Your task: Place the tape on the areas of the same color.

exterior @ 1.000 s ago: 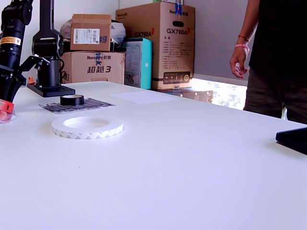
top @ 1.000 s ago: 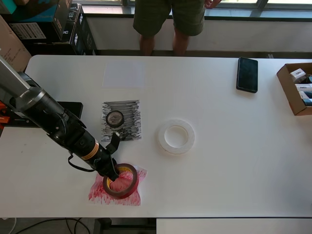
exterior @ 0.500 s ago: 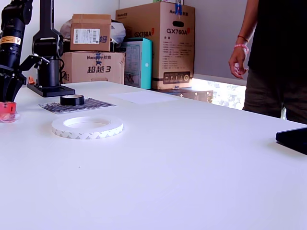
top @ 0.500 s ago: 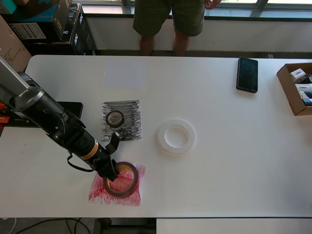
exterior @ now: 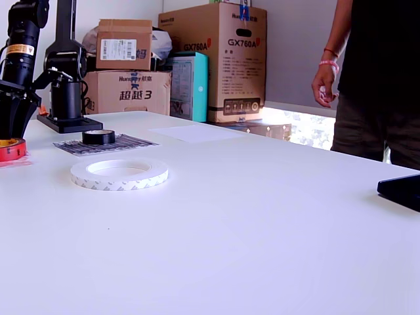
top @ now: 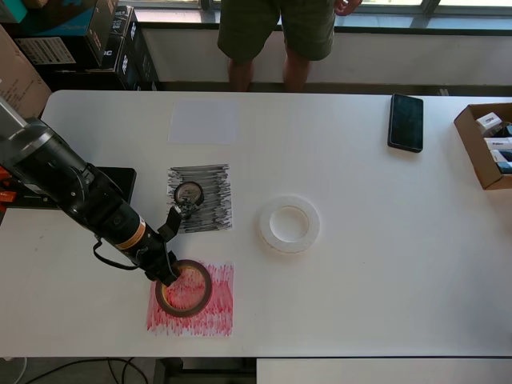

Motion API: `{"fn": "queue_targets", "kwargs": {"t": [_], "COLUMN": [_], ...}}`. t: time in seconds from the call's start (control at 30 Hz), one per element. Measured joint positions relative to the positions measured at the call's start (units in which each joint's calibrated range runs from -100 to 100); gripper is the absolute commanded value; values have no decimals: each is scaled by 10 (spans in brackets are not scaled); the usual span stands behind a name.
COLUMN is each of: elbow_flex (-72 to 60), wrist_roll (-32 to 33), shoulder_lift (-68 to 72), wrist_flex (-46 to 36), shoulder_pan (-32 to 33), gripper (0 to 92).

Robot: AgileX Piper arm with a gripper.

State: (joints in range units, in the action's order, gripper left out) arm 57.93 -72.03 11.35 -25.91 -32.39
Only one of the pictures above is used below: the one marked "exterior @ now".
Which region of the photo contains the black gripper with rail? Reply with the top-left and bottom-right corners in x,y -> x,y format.
0,78 -> 43,140

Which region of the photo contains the red tape roll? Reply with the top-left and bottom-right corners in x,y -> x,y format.
0,136 -> 28,163

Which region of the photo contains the small black tape roll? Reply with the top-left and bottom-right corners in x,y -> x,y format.
81,129 -> 116,146

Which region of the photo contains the wide white tape roll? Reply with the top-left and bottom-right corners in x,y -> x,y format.
70,156 -> 169,193

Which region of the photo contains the person's right forearm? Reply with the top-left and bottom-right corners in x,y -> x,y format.
316,0 -> 354,68

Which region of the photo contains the person's right hand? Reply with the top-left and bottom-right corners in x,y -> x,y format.
310,65 -> 340,109

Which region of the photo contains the red scribbled paper sheet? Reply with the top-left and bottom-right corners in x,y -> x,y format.
0,149 -> 34,169

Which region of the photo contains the cardboard box with blue print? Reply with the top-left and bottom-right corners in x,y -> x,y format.
81,70 -> 173,116

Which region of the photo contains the black scribbled paper sheet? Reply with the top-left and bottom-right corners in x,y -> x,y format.
53,133 -> 161,158

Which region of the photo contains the cardboard box with shipping label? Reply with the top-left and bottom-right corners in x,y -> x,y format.
95,18 -> 154,72

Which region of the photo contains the crumpled white plastic bag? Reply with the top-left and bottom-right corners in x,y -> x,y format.
151,28 -> 174,62

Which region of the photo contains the plain white paper sheet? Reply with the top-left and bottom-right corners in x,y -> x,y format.
148,124 -> 245,144

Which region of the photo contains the teal product box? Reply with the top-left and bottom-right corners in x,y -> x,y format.
169,51 -> 210,123

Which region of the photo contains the large GX760A cardboard box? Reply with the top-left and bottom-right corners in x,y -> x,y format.
158,2 -> 267,124

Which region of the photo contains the grey roller blind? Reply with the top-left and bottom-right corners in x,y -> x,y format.
264,0 -> 342,119

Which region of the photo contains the pink wristband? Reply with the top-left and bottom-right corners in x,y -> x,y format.
318,60 -> 340,74

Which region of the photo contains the person in dark shirt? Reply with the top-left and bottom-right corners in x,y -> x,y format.
329,0 -> 420,171

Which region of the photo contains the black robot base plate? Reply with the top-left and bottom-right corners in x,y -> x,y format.
37,113 -> 105,134

